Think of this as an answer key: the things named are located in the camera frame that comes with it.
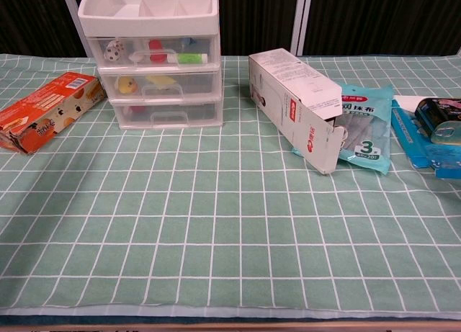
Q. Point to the yellow sponge piece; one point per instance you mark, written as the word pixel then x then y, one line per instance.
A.
pixel 161 80

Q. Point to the white dotted dice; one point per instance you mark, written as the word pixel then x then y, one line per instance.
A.
pixel 118 44

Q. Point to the white round cap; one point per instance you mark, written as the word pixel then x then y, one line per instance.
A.
pixel 135 57

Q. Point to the blue flat package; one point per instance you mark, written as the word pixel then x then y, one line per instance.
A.
pixel 407 134

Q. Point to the green checked tablecloth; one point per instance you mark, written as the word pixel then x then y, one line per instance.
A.
pixel 216 220

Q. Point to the red plastic cap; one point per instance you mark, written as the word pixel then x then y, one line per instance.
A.
pixel 155 53

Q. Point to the white small packet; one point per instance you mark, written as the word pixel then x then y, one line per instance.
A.
pixel 407 101

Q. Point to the black pleated curtain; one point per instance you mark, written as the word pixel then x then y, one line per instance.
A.
pixel 378 18

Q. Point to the white plastic drawer organizer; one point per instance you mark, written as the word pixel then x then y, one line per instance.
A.
pixel 108 20

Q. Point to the white tall carton box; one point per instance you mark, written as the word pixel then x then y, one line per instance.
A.
pixel 288 80

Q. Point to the orange snack carton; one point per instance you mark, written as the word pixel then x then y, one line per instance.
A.
pixel 43 101

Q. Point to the teal cleaning cloth package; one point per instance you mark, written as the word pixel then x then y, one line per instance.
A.
pixel 374 130

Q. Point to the white frame pole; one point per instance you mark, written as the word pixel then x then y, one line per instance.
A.
pixel 300 18
pixel 70 8

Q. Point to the blue binder clip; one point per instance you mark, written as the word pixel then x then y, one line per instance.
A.
pixel 189 41

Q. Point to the dark tin can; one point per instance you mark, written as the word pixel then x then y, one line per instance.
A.
pixel 436 116

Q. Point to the small soccer ball toy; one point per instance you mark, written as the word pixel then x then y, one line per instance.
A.
pixel 112 54

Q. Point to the yellow round toy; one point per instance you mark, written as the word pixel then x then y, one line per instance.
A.
pixel 126 84

